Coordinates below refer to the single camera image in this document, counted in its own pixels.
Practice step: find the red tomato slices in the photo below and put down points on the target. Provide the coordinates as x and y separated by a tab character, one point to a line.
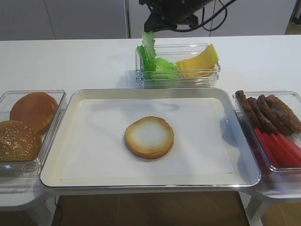
280	150

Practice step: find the green lettuce pile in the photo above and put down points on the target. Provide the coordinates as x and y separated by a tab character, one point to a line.
164	70

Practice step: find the clear patty tomato container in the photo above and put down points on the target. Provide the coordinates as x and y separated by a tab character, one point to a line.
291	99

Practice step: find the yellow cheese slices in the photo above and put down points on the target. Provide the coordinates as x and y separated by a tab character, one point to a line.
201	65

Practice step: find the white metal tray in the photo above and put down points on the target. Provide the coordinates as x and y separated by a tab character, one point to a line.
118	138

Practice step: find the green lettuce leaf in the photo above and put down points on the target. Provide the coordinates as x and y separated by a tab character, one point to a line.
147	52

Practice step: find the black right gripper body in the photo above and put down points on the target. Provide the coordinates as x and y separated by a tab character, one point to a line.
173	15

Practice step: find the brown meat patties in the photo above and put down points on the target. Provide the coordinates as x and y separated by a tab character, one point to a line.
269	114

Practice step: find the right sesame top bun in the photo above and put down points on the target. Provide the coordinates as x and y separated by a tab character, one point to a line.
18	142

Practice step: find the clear lettuce cheese container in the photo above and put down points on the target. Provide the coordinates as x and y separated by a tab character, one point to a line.
175	53

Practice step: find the smooth brown bottom bun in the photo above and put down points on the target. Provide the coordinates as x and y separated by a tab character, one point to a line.
36	110

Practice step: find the clear plastic bun container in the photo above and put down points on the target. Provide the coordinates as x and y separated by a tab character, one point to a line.
30	168

